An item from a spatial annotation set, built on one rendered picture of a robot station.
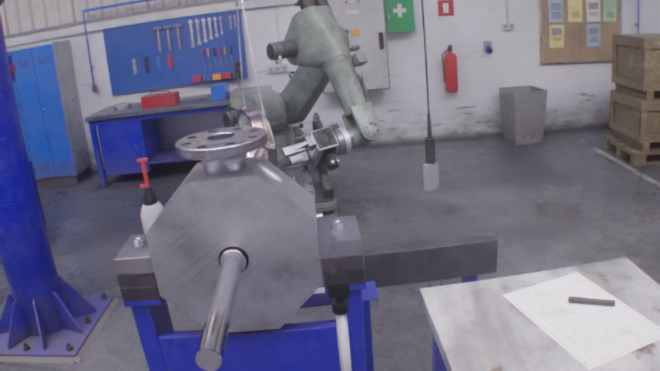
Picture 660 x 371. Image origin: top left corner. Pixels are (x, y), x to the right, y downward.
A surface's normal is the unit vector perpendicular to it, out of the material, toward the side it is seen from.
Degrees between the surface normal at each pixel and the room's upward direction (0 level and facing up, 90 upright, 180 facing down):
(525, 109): 93
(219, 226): 90
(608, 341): 0
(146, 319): 90
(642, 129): 90
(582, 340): 0
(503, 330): 0
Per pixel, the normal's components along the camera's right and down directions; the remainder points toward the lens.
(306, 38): -0.39, 0.26
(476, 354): -0.09, -0.95
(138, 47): 0.02, 0.29
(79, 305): 0.39, 0.24
